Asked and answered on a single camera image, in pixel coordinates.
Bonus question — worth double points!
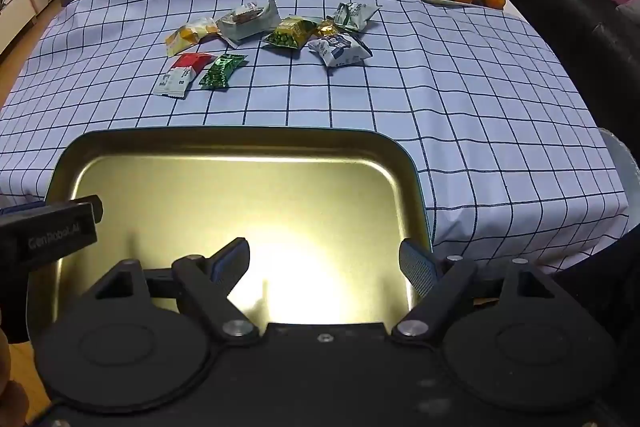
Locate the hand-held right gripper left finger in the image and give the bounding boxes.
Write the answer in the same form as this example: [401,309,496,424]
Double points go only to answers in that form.
[80,237,261,348]

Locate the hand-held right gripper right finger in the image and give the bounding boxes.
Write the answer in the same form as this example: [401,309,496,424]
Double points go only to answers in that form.
[391,238,557,344]

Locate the gold metal tray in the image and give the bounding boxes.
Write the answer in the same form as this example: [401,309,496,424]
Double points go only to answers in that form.
[27,126,433,333]

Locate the white and red snack packet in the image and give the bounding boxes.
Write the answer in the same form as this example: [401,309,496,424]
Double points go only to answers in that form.
[152,52,217,99]

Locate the green foil candy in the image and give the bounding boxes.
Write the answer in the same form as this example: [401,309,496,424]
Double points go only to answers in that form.
[198,53,249,91]

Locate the white checked tablecloth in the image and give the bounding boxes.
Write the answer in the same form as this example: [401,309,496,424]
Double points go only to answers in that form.
[0,0,631,275]

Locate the translucent plastic sheet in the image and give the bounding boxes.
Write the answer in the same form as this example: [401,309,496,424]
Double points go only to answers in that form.
[600,127,640,233]

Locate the white and blue snack packet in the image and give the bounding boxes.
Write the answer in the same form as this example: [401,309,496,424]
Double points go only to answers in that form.
[306,32,373,68]

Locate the yellow and white snack packet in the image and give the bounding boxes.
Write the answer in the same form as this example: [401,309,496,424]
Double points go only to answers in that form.
[165,16,222,56]

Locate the green and yellow snack packet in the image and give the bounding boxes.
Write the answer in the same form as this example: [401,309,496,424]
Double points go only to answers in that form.
[261,14,318,50]

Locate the grey and brown snack packet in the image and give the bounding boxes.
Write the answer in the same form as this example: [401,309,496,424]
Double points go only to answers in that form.
[216,0,280,49]

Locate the green and white snack packet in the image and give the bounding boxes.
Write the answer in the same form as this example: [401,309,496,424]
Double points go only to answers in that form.
[327,1,382,33]

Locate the black sofa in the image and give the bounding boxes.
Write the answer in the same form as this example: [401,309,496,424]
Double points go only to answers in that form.
[397,0,640,158]

